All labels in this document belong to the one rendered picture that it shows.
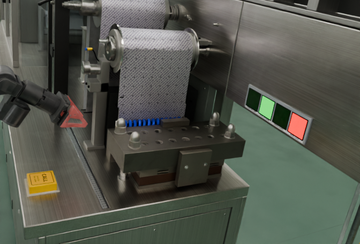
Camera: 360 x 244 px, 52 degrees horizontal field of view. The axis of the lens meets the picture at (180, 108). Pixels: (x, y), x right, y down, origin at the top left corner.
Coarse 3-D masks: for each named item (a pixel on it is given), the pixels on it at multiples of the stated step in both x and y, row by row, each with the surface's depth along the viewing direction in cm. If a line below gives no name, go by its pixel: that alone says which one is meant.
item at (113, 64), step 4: (112, 32) 111; (116, 32) 109; (116, 36) 108; (192, 36) 120; (116, 40) 109; (192, 40) 119; (116, 44) 109; (192, 44) 119; (116, 48) 109; (116, 52) 109; (116, 56) 109; (192, 56) 120; (116, 60) 109; (192, 60) 120; (112, 64) 113; (116, 64) 110
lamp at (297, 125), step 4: (292, 116) 92; (296, 116) 91; (292, 120) 92; (296, 120) 91; (300, 120) 90; (304, 120) 89; (292, 124) 92; (296, 124) 91; (300, 124) 90; (304, 124) 89; (292, 128) 92; (296, 128) 91; (300, 128) 90; (304, 128) 89; (292, 132) 92; (296, 132) 91; (300, 132) 90; (300, 136) 90
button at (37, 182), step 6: (30, 174) 102; (36, 174) 102; (42, 174) 102; (48, 174) 103; (30, 180) 99; (36, 180) 100; (42, 180) 100; (48, 180) 100; (54, 180) 101; (30, 186) 97; (36, 186) 97; (42, 186) 98; (48, 186) 99; (54, 186) 100; (30, 192) 97; (36, 192) 98
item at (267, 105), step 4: (264, 100) 101; (268, 100) 100; (264, 104) 101; (268, 104) 100; (272, 104) 98; (260, 108) 103; (264, 108) 101; (268, 108) 100; (272, 108) 99; (260, 112) 103; (264, 112) 101; (268, 112) 100; (268, 116) 100
